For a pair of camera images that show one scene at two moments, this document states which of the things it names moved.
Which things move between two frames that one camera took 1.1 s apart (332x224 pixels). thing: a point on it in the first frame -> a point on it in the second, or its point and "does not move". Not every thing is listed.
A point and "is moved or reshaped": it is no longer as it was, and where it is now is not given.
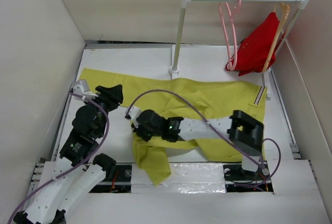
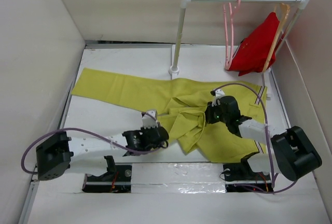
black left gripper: [113, 95] -> [142, 129]
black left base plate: [123, 173] does not move
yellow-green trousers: [187, 99] is moved or reshaped
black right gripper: [147, 137] -> [208, 113]
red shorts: [252, 53] does not move
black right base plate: [236, 180] does not move
